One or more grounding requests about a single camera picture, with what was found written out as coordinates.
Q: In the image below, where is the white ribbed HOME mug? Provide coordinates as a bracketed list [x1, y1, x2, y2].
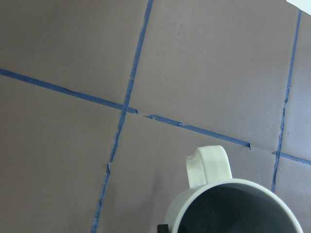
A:
[163, 146, 302, 233]

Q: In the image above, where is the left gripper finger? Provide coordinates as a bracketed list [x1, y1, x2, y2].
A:
[157, 224, 169, 233]

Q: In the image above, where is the brown paper table cover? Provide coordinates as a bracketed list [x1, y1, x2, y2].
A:
[0, 0, 311, 233]

